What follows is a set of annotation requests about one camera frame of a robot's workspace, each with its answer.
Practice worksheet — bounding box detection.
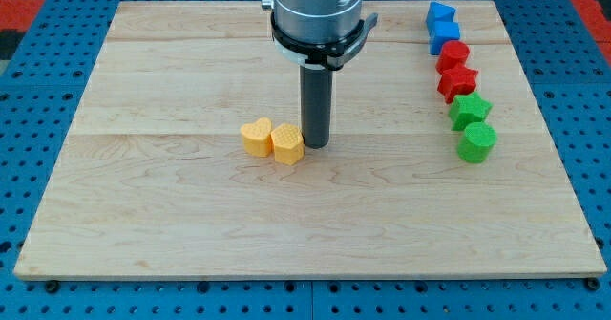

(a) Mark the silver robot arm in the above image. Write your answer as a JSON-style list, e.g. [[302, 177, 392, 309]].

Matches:
[[262, 0, 363, 44]]

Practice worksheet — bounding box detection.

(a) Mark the green star block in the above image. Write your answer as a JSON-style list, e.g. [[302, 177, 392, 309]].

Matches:
[[449, 91, 493, 131]]

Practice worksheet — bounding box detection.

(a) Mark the red star block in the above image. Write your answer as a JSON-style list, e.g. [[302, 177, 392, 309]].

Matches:
[[437, 64, 479, 104]]

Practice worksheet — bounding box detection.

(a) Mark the yellow pentagon block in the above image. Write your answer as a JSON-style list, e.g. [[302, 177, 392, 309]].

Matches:
[[271, 123, 305, 165]]

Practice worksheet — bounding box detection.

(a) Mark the yellow heart block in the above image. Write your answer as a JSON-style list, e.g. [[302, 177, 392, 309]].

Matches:
[[240, 117, 273, 158]]

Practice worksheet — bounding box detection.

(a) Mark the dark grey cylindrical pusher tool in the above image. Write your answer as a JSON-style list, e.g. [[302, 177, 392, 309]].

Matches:
[[300, 67, 333, 149]]

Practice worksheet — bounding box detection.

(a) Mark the light wooden board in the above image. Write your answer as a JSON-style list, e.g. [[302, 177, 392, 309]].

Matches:
[[14, 1, 607, 281]]

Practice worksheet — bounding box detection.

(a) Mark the green cylinder block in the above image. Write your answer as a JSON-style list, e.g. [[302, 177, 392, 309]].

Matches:
[[456, 122, 497, 163]]

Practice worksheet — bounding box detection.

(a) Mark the red cylinder block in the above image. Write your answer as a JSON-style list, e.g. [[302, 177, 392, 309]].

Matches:
[[435, 40, 471, 74]]

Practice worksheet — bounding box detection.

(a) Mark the blue cube block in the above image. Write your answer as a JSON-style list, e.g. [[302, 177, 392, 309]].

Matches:
[[429, 21, 461, 55]]

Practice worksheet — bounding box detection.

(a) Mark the blue triangle block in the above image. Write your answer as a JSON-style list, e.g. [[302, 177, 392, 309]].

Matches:
[[425, 1, 456, 32]]

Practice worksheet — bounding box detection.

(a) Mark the black clamp ring with lever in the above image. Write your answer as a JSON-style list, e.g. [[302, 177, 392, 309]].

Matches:
[[269, 11, 380, 72]]

